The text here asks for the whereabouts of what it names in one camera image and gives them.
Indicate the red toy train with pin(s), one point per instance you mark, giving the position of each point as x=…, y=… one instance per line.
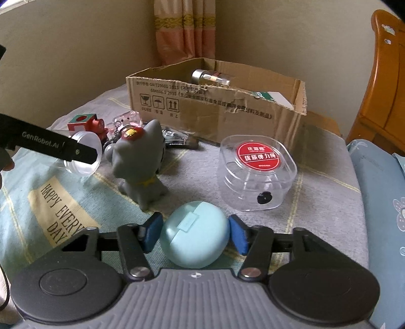
x=95, y=125

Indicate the light blue round case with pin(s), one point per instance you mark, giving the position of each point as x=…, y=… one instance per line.
x=189, y=240

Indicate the person's left hand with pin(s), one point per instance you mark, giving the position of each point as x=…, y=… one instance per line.
x=6, y=161

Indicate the pink curtain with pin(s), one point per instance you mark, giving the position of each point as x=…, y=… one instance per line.
x=180, y=31

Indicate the wooden headboard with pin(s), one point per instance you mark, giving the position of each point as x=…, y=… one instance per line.
x=379, y=95

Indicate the black pouch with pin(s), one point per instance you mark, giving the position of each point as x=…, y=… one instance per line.
x=177, y=139

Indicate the cardboard box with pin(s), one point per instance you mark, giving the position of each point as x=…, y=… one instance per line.
x=202, y=110

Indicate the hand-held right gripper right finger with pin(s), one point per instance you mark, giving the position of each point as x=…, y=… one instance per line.
x=239, y=236

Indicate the grey cat toy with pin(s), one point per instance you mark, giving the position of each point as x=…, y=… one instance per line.
x=133, y=170

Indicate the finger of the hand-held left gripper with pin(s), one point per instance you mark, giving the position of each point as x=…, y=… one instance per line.
x=47, y=140
x=2, y=52

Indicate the printed blanket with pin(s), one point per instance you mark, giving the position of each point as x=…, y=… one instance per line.
x=300, y=227

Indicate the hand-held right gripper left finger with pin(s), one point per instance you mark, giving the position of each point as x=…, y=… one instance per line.
x=153, y=233

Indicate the window frame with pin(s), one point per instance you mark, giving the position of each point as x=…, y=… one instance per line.
x=15, y=5

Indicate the blue floral pillow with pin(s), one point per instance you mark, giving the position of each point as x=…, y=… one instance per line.
x=379, y=205

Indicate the glass bottle with silver cap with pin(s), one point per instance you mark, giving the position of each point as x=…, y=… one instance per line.
x=208, y=77

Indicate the clear container with red label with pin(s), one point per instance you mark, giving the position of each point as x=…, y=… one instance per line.
x=253, y=183

